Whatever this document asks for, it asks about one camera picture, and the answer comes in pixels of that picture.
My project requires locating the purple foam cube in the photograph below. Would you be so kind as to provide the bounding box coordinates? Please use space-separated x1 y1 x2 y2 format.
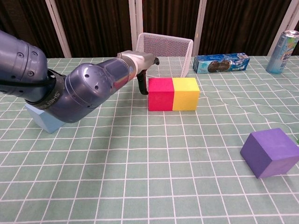
240 127 299 179

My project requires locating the blue cookie box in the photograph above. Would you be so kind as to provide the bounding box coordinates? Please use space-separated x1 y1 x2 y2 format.
192 52 250 75

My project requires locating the dark pleated curtain backdrop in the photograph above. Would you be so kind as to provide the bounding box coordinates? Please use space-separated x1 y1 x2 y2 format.
0 0 299 62

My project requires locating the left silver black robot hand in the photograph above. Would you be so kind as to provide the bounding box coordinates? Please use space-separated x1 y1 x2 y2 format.
135 53 160 95

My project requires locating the white wire mesh basket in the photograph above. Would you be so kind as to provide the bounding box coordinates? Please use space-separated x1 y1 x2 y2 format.
136 32 194 79

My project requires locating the tall light blue drink can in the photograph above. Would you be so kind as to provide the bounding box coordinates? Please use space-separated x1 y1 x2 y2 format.
265 29 299 75

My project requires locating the light blue foam cube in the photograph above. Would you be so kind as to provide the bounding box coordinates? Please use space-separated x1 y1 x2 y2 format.
24 104 67 134

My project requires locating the green checked tablecloth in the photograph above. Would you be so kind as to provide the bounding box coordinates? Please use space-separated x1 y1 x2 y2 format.
0 55 299 224

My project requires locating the white partition frame post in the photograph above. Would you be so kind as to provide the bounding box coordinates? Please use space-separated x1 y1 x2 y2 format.
45 0 72 58
193 0 207 56
268 0 299 56
128 0 143 57

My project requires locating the yellow foam cube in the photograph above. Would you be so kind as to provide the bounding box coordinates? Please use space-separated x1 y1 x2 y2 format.
172 77 200 111

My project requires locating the crimson red foam cube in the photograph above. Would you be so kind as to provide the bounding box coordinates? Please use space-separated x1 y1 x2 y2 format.
148 77 175 112

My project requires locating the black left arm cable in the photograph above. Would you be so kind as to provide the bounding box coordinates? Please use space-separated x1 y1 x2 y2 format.
0 70 58 89

